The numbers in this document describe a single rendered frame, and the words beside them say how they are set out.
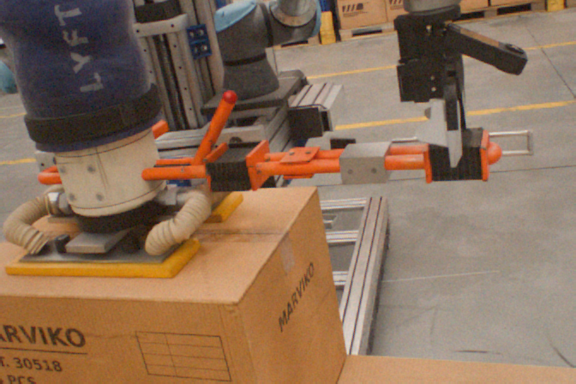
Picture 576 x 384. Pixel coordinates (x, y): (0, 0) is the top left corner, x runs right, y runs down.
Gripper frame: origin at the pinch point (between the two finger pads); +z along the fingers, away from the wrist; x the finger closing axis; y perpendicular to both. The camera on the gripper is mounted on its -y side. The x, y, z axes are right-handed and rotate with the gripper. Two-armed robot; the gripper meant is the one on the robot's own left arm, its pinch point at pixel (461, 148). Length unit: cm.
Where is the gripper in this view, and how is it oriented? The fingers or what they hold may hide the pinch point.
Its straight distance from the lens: 94.6
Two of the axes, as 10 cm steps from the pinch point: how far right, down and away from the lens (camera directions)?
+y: -9.3, 0.5, 3.7
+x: -3.3, 3.8, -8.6
